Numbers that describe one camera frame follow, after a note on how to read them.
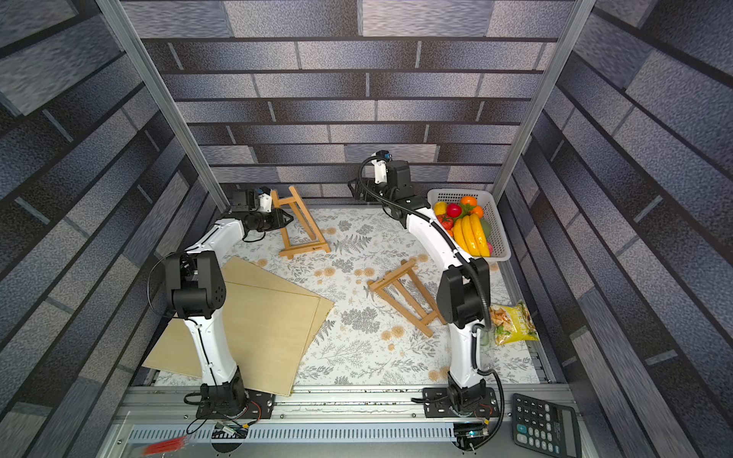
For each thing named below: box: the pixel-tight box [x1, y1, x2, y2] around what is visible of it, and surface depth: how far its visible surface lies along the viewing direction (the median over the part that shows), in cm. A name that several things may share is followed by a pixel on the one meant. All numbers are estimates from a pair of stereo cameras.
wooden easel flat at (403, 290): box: [367, 259, 447, 338], surface depth 95 cm
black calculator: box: [511, 393, 583, 458], surface depth 70 cm
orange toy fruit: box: [460, 195, 478, 207], surface depth 114 cm
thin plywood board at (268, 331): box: [142, 281, 321, 397], surface depth 84 cm
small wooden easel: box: [271, 186, 332, 260], surface depth 97 cm
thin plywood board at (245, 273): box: [221, 256, 336, 383], surface depth 97 cm
